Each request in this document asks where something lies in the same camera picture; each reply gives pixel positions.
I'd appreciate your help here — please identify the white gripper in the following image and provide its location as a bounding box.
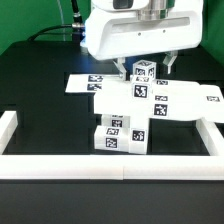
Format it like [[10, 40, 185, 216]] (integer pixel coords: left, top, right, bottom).
[[85, 6, 202, 81]]

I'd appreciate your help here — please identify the small white tagged cube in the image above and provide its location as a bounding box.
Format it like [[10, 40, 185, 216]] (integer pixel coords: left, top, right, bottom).
[[133, 60, 156, 79]]

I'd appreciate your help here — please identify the white chair back frame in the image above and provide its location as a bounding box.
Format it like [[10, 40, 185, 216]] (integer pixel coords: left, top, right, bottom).
[[94, 80, 224, 123]]

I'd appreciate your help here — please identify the white chair seat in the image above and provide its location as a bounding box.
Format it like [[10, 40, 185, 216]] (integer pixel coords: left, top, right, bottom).
[[129, 116, 149, 155]]

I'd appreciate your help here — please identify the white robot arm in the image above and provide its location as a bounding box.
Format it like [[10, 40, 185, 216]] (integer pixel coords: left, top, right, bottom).
[[85, 0, 204, 74]]

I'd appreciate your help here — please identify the white marker sheet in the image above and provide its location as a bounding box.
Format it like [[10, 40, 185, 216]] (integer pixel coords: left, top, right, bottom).
[[65, 74, 131, 93]]

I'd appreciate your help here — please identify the white right fence bar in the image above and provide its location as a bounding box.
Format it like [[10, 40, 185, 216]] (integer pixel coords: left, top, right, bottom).
[[196, 119, 224, 157]]

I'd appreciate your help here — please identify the white fence bar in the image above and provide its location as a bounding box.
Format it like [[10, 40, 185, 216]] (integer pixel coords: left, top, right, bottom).
[[196, 119, 224, 157], [0, 155, 224, 180], [0, 111, 18, 155]]

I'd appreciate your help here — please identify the white left fence bar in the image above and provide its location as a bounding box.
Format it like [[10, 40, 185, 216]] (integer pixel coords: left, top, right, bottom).
[[0, 111, 18, 155]]

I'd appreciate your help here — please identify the white front fence bar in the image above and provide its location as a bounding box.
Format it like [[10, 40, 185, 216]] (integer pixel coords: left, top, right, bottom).
[[0, 155, 224, 180]]

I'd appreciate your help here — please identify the black cable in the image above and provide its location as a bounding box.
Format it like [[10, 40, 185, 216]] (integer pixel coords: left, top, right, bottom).
[[26, 0, 87, 42]]

